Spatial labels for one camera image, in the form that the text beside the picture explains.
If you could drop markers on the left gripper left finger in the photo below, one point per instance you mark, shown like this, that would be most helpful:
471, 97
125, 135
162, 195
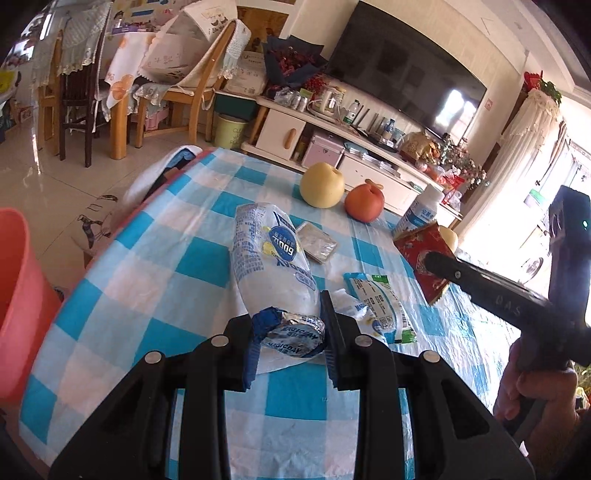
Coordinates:
128, 435

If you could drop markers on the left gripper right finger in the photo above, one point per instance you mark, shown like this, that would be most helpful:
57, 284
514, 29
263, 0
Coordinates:
454, 435

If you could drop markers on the green white wrapper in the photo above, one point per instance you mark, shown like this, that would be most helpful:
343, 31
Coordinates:
389, 316

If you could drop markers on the red snack wrapper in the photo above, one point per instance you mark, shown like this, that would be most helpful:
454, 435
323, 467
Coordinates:
414, 247

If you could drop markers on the white blue bag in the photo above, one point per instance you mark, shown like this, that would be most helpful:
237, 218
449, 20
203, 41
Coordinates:
275, 282

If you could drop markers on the small silver foil packet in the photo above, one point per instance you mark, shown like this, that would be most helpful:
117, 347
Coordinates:
317, 244

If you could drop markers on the white blue wipes packet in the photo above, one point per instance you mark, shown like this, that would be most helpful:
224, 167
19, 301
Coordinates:
351, 309

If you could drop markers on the pink plastic trash bin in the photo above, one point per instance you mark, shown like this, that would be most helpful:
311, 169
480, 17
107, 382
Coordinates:
29, 305

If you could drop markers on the small yellow pear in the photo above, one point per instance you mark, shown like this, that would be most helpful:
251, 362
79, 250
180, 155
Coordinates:
450, 238

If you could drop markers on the blue white checkered tablecloth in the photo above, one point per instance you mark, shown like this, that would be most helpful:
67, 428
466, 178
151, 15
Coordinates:
165, 284

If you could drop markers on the white yogurt drink bottle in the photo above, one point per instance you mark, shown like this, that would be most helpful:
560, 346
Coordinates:
421, 212

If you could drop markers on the cat print stool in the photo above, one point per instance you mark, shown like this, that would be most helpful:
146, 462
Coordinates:
92, 228

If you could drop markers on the red apple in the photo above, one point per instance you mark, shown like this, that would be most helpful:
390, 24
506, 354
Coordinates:
365, 202

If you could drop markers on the large yellow pear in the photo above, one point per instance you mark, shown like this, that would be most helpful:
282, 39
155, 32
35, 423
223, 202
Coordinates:
322, 186

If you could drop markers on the pink storage box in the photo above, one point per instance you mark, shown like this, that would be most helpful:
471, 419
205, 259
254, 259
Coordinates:
323, 148

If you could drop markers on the black flat screen television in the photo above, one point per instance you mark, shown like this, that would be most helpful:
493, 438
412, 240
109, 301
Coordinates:
390, 60

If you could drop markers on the white electric kettle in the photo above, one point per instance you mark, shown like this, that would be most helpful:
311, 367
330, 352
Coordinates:
330, 101

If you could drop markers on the green waste bin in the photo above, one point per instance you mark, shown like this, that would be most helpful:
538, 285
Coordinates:
228, 132

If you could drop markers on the wooden dining table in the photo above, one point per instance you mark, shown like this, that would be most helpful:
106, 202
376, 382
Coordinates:
122, 57

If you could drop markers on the white tv cabinet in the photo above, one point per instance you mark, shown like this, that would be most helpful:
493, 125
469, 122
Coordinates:
298, 140

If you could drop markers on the light wooden chair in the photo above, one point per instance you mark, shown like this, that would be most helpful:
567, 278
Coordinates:
187, 94

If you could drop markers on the dark wooden chair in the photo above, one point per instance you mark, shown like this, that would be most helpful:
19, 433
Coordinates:
78, 105

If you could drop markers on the dark blue flower bouquet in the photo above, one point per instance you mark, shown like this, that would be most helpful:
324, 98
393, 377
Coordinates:
292, 61

